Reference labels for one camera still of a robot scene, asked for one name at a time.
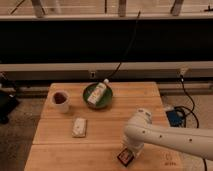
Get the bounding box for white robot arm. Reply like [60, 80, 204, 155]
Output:
[123, 108, 213, 161]

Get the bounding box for white sponge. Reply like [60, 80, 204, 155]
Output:
[72, 118, 87, 138]

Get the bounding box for white bottle with label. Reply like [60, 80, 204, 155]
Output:
[87, 81, 107, 105]

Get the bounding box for green bowl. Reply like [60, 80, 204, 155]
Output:
[82, 83, 113, 109]

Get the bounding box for white cup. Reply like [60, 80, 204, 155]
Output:
[51, 91, 69, 113]

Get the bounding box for blue floor box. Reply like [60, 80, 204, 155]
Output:
[166, 110, 184, 127]

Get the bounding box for dark object at left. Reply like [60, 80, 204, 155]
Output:
[0, 72, 19, 124]

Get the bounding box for wall outlet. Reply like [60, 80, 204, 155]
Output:
[89, 71, 96, 79]

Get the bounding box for black floor cable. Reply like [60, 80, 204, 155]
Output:
[175, 75, 208, 171]

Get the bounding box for black hanging cable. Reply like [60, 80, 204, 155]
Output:
[106, 10, 142, 81]

